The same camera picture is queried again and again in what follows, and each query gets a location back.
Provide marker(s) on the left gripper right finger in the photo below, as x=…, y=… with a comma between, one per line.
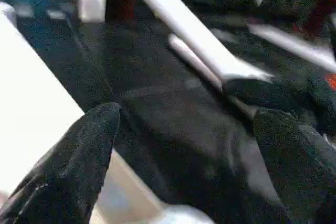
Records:
x=304, y=177

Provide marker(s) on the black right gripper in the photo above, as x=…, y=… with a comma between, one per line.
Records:
x=325, y=103

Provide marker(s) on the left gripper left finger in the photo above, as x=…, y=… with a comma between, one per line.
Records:
x=68, y=171

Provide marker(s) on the white plastic table top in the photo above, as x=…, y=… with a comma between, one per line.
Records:
x=31, y=103

